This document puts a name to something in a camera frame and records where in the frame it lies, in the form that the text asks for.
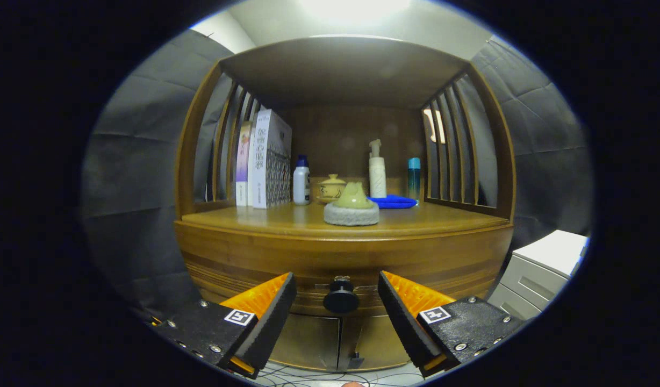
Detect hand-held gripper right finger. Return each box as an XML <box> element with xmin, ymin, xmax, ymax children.
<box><xmin>377</xmin><ymin>270</ymin><xmax>527</xmax><ymax>377</ymax></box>

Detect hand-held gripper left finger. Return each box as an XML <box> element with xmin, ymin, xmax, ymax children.
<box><xmin>147</xmin><ymin>271</ymin><xmax>298</xmax><ymax>380</ymax></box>

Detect black round drawer knob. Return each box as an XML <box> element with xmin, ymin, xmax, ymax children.
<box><xmin>323</xmin><ymin>276</ymin><xmax>360</xmax><ymax>314</ymax></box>

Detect wooden drawer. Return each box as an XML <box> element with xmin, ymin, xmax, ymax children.
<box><xmin>174</xmin><ymin>223</ymin><xmax>514</xmax><ymax>318</ymax></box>

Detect pale green scrub brush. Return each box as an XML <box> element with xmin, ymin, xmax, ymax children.
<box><xmin>323</xmin><ymin>181</ymin><xmax>381</xmax><ymax>227</ymax></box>

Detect wooden cabinet door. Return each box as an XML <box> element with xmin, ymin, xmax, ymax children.
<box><xmin>338</xmin><ymin>314</ymin><xmax>411</xmax><ymax>371</ymax></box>
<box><xmin>268</xmin><ymin>314</ymin><xmax>341</xmax><ymax>371</ymax></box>

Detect wooden countertop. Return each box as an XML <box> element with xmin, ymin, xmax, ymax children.
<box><xmin>175</xmin><ymin>200</ymin><xmax>514</xmax><ymax>241</ymax></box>

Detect white drawer cabinet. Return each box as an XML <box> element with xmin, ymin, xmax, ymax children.
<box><xmin>486</xmin><ymin>230</ymin><xmax>590</xmax><ymax>321</ymax></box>

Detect wooden cabinet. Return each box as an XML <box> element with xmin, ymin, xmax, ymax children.
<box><xmin>174</xmin><ymin>35</ymin><xmax>518</xmax><ymax>372</ymax></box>

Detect blue folded cloth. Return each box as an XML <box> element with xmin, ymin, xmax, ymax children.
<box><xmin>368</xmin><ymin>194</ymin><xmax>419</xmax><ymax>210</ymax></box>

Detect white bottle with blue cap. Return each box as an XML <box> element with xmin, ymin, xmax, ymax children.
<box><xmin>293</xmin><ymin>155</ymin><xmax>311</xmax><ymax>206</ymax></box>

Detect clear blue bottle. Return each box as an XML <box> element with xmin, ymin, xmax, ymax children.
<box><xmin>407</xmin><ymin>157</ymin><xmax>421</xmax><ymax>205</ymax></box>

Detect beige lidded teacup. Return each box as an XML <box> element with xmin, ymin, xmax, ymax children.
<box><xmin>315</xmin><ymin>174</ymin><xmax>348</xmax><ymax>204</ymax></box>

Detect white pump bottle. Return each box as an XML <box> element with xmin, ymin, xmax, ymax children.
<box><xmin>368</xmin><ymin>139</ymin><xmax>388</xmax><ymax>198</ymax></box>

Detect white patterned book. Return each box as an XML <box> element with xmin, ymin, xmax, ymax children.
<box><xmin>250</xmin><ymin>109</ymin><xmax>293</xmax><ymax>210</ymax></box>

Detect purple and white book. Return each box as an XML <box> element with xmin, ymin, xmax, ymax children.
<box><xmin>235</xmin><ymin>121</ymin><xmax>254</xmax><ymax>207</ymax></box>

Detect black backdrop cloth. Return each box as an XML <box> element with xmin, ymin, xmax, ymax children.
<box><xmin>80</xmin><ymin>30</ymin><xmax>594</xmax><ymax>323</ymax></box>

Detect black floor cables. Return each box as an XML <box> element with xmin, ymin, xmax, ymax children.
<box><xmin>255</xmin><ymin>361</ymin><xmax>425</xmax><ymax>387</ymax></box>

